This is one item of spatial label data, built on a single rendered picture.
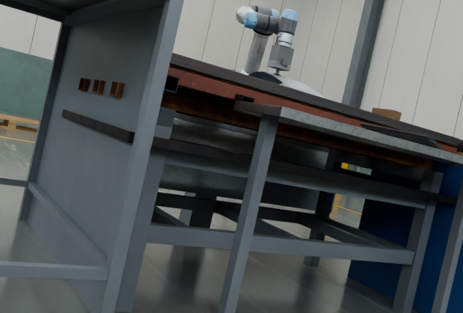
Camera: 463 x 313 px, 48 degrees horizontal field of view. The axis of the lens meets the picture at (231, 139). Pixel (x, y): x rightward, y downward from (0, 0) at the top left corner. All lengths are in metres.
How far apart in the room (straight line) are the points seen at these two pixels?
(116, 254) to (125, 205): 0.14
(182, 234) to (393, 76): 10.29
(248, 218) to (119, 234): 0.41
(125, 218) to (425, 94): 10.00
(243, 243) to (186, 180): 1.03
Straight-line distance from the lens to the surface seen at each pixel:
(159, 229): 1.78
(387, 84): 11.92
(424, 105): 11.15
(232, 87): 1.80
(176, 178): 2.62
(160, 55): 1.48
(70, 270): 1.51
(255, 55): 2.98
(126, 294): 1.80
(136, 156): 1.48
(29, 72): 12.09
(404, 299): 2.66
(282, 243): 2.06
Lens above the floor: 0.65
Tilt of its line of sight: 1 degrees down
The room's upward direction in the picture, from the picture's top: 13 degrees clockwise
